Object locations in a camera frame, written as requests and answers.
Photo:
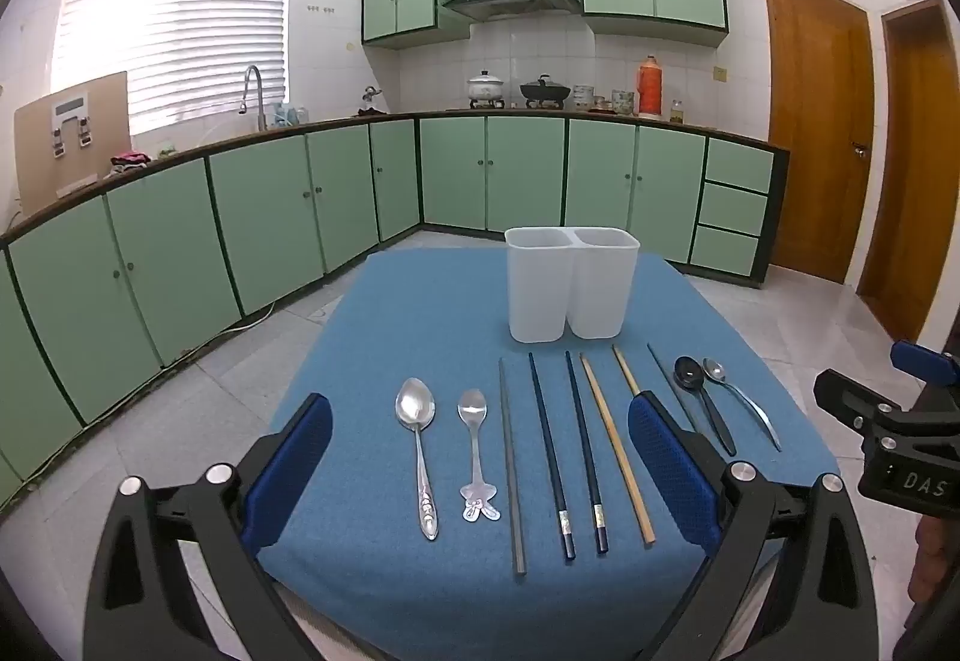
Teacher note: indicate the red cloth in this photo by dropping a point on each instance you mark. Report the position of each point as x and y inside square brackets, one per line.
[129, 159]

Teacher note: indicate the small plain steel spoon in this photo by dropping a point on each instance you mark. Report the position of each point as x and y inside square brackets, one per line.
[714, 371]

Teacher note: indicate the steel kettle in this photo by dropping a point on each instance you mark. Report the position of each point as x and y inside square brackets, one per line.
[370, 99]

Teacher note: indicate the small glass jar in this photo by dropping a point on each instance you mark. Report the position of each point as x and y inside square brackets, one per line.
[676, 112]

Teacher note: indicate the black spoon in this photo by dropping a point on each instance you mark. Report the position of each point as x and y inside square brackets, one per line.
[688, 372]

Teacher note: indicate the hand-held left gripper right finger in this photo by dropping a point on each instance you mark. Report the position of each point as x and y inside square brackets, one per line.
[667, 466]

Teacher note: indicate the bamboo chopstick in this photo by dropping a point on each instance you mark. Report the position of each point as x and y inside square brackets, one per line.
[615, 443]
[625, 368]

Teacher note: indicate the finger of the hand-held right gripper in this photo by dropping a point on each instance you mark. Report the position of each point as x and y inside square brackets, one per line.
[926, 361]
[847, 398]

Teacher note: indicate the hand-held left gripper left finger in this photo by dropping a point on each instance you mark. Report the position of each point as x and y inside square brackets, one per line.
[292, 466]

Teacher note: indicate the patterned ceramic cup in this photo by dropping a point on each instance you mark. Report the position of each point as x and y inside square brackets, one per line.
[622, 102]

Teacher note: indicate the black wok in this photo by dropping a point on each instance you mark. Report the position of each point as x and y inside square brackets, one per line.
[545, 91]

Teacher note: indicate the grey chopstick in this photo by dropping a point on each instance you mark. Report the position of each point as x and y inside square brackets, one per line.
[511, 466]
[664, 372]

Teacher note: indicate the black range hood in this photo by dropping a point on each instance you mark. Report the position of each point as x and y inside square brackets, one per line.
[510, 0]

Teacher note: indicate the wooden door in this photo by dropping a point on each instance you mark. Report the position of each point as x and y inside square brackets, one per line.
[915, 181]
[817, 129]

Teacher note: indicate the white window blind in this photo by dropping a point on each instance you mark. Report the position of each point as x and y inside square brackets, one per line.
[172, 16]

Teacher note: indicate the large steel spoon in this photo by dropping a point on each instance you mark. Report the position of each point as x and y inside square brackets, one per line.
[415, 402]

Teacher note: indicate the green base cabinets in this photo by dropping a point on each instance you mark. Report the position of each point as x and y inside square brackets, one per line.
[262, 218]

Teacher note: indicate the wall outlets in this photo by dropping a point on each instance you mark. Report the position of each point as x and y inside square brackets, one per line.
[319, 9]

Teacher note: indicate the brown cardboard board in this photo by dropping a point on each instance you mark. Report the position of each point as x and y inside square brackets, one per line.
[105, 129]

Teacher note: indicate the white two-compartment utensil holder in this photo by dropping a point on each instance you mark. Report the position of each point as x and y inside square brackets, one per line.
[555, 286]

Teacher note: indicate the dark blue chopstick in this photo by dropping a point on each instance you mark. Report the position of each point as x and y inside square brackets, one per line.
[587, 458]
[551, 466]

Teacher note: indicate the stack of bowls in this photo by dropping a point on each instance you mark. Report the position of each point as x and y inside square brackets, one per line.
[584, 99]

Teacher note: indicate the bottles beside faucet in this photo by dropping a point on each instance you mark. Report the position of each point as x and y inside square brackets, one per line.
[289, 114]

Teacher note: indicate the blue felt mat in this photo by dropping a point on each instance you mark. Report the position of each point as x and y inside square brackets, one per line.
[420, 331]

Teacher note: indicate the white lidded pot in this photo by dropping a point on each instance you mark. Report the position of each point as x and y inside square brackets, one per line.
[484, 87]

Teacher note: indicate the steel kitchen faucet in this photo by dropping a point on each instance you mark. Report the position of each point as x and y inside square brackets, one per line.
[255, 84]

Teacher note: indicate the orange thermos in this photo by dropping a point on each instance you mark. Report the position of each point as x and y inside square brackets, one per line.
[649, 87]

